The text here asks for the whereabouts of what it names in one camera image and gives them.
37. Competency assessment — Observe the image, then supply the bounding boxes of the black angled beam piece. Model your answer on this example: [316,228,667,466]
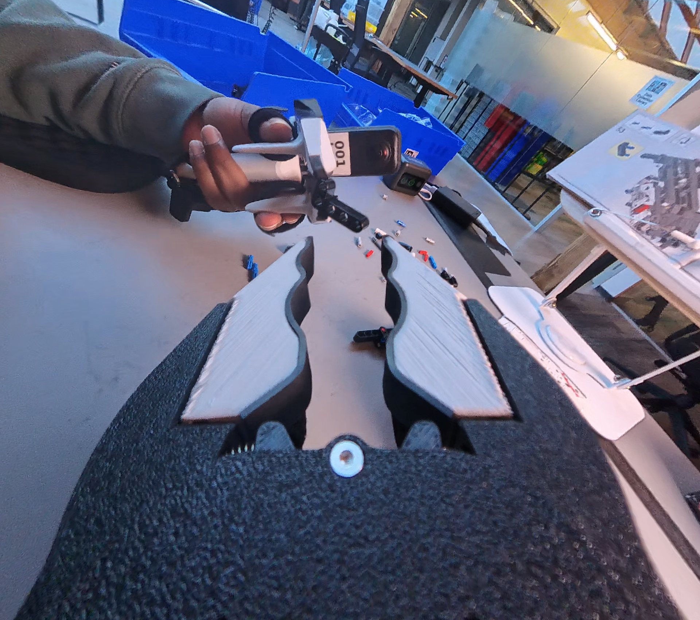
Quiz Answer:
[328,196,370,234]

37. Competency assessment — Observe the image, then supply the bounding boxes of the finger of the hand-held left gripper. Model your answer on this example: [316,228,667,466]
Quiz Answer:
[309,177,342,225]

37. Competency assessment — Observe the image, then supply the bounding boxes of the instruction booklet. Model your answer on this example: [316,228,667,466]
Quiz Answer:
[547,109,700,254]

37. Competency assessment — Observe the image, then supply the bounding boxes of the white book stand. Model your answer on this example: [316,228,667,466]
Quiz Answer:
[488,188,700,440]

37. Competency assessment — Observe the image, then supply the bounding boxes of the white toy brick truck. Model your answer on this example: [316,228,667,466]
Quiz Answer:
[353,326,392,349]

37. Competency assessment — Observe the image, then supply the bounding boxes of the person's left hand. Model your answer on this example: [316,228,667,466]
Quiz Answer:
[182,96,307,234]

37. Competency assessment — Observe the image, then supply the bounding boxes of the person's left forearm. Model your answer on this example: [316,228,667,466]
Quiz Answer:
[0,0,225,165]

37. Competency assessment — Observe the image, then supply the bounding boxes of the white sticker sheet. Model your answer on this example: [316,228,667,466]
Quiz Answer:
[500,316,589,400]

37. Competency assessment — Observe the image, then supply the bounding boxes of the black flat case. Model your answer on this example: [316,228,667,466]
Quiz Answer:
[429,186,482,229]

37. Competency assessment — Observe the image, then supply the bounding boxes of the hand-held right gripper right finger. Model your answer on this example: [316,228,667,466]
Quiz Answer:
[381,236,515,420]

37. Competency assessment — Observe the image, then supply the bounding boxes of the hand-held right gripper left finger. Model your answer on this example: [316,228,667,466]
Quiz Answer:
[180,236,315,424]

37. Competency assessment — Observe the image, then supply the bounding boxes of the wooden background table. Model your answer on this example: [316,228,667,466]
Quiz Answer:
[350,30,459,107]

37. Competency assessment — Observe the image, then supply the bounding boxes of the grey desk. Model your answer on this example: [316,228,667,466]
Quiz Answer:
[0,155,700,620]

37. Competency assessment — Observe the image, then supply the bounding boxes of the black desk mat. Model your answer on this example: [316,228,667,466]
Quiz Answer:
[421,194,513,293]

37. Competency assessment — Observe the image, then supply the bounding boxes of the black device with green lights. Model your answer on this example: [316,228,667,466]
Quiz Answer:
[383,155,433,196]

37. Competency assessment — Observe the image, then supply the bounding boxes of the scattered loose brick pieces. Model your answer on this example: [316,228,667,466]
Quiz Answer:
[353,191,459,288]

